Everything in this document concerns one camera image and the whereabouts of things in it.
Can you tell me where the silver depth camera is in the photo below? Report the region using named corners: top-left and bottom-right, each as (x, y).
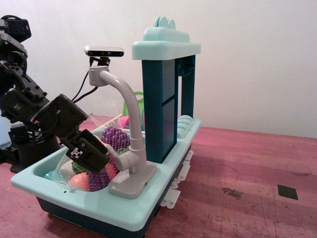
top-left (84, 46), bottom-right (124, 66)

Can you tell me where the toy sink unit teal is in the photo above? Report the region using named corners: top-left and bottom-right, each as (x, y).
top-left (11, 16), bottom-right (201, 238)

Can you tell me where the grey faucet lever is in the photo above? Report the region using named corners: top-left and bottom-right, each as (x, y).
top-left (106, 144), bottom-right (123, 165)

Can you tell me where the black camera cable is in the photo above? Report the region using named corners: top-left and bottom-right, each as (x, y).
top-left (71, 70), bottom-right (99, 103)

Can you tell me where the mesh bag of toy food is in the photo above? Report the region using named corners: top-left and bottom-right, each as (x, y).
top-left (51, 118), bottom-right (130, 192)

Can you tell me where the black tape square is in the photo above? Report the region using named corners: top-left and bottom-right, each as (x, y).
top-left (277, 184), bottom-right (298, 200)

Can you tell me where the pink toy cup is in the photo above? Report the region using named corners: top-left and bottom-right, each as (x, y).
top-left (118, 116), bottom-right (130, 129)

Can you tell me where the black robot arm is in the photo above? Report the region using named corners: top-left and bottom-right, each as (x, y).
top-left (0, 15), bottom-right (108, 173)

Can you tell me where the grey toy faucet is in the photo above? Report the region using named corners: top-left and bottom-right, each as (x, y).
top-left (88, 66), bottom-right (157, 199)

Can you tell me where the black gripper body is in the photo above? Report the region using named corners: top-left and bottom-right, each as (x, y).
top-left (30, 94), bottom-right (88, 144)

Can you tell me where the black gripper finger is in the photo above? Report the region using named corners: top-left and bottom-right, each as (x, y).
top-left (66, 143), bottom-right (110, 173)
top-left (78, 129), bottom-right (108, 156)

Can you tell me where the green toy basket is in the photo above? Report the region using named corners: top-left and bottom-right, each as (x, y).
top-left (122, 91), bottom-right (145, 131)

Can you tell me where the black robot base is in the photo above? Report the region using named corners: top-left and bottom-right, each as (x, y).
top-left (0, 123), bottom-right (60, 173)

